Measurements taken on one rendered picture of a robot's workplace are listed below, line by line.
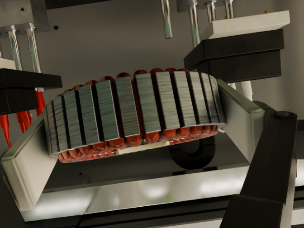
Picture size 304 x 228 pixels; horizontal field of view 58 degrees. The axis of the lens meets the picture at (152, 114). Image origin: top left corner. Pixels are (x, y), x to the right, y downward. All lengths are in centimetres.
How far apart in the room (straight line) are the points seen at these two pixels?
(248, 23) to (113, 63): 27
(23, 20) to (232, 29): 23
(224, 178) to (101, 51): 27
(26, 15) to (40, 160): 22
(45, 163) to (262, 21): 19
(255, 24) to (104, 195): 22
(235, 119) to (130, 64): 31
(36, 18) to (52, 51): 12
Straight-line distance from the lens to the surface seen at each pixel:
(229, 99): 16
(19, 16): 36
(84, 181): 39
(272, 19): 24
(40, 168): 17
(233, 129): 16
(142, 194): 31
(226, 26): 23
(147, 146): 21
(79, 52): 46
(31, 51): 37
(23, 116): 35
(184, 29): 46
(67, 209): 33
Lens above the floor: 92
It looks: 5 degrees up
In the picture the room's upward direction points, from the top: 172 degrees clockwise
